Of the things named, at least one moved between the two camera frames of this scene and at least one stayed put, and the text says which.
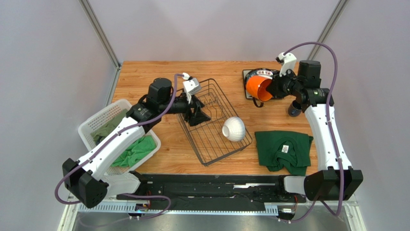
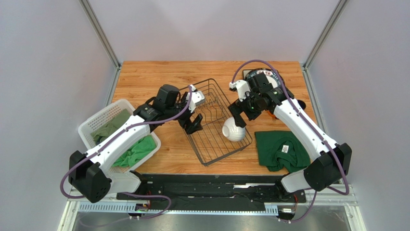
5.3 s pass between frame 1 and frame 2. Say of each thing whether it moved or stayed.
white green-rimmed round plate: stayed
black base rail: stayed
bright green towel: stayed
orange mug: moved
